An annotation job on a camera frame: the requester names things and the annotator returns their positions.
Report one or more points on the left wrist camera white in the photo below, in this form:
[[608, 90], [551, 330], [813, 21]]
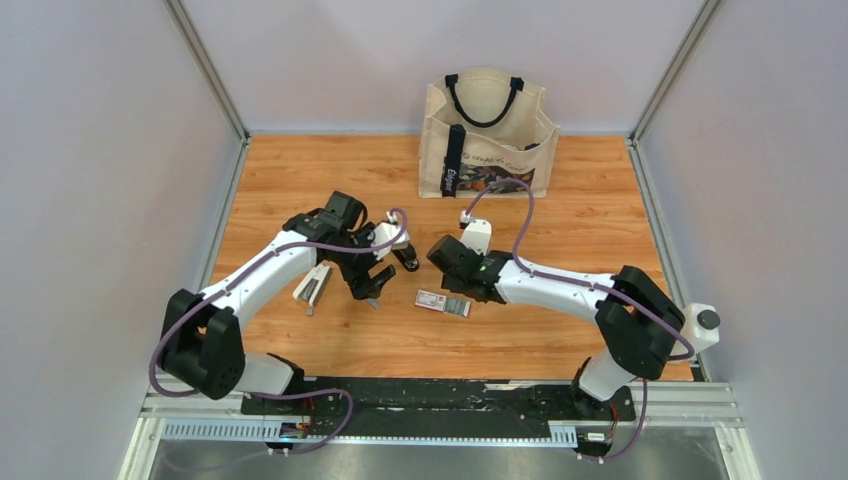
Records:
[[387, 237]]

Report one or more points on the beige canvas tote bag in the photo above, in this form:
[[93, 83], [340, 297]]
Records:
[[483, 125]]

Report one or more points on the white stapler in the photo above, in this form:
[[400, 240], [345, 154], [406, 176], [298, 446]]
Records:
[[311, 287]]

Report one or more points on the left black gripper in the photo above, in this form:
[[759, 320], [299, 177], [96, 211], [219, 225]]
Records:
[[372, 290]]

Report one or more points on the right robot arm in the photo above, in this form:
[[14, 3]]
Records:
[[641, 327]]

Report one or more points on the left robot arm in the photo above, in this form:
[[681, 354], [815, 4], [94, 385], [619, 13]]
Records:
[[201, 342]]

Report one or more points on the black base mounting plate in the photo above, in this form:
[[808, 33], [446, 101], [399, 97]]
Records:
[[439, 408]]

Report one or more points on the white plastic bottle black cap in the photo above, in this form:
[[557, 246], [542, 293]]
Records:
[[699, 325]]

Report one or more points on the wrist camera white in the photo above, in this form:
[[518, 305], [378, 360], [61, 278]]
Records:
[[387, 237], [476, 233]]

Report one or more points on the aluminium frame rail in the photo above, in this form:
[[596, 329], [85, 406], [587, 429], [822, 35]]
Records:
[[688, 409]]

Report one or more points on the red white staple box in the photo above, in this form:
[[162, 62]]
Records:
[[442, 303]]

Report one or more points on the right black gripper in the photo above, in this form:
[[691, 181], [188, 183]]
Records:
[[450, 283]]

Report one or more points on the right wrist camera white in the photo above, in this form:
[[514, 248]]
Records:
[[476, 233]]

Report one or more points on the black stapler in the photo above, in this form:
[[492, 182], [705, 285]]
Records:
[[407, 256]]

